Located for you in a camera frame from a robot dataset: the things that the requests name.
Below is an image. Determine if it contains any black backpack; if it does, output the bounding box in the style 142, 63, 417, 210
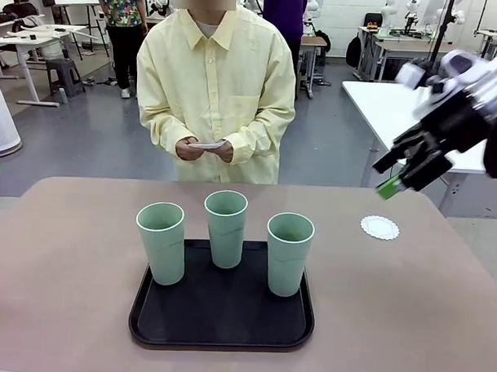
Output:
344, 33, 363, 69

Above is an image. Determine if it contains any black plastic tray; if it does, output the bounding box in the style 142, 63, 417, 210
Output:
126, 236, 318, 356

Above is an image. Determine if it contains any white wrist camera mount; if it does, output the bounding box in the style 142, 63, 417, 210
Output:
393, 60, 446, 117

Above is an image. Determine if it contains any grey plastic stool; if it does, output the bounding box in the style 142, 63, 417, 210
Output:
44, 57, 87, 99

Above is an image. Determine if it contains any grey background desk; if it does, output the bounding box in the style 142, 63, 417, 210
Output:
372, 39, 479, 86

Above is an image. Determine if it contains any white cylindrical air purifier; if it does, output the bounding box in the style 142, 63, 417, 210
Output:
0, 69, 25, 159

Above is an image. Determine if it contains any black tripod pole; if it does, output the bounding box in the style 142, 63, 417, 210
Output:
430, 0, 461, 66

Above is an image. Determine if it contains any person in yellow shirt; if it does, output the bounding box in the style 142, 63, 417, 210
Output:
132, 2, 300, 187

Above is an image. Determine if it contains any brown top background desk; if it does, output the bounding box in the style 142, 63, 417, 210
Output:
297, 35, 329, 100

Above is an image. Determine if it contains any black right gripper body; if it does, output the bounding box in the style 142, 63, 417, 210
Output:
416, 90, 497, 159

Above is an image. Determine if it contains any person in floral shirt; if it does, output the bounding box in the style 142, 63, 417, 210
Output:
88, 0, 150, 100

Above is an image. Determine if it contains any pale green plastic cup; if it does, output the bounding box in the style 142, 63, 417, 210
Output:
202, 189, 249, 271
264, 212, 316, 299
133, 201, 189, 287

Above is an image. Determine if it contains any person's right forearm yellow sleeve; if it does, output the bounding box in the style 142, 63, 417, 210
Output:
135, 102, 197, 157

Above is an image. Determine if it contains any person in purple shirt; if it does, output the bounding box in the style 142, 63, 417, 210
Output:
259, 0, 310, 101

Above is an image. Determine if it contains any white background desk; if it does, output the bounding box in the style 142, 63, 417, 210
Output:
0, 21, 88, 108

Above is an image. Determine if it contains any person's left forearm yellow sleeve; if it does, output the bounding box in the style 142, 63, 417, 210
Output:
228, 103, 295, 168

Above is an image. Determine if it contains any person's right hand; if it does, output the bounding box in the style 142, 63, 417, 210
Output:
174, 136, 206, 163

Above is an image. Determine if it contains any white side table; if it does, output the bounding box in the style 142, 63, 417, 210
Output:
337, 80, 497, 216

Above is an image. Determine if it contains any white paper doily coaster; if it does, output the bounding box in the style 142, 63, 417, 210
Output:
359, 214, 400, 241
189, 137, 229, 152

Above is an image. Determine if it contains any person's left hand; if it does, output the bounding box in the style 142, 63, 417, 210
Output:
210, 138, 235, 165

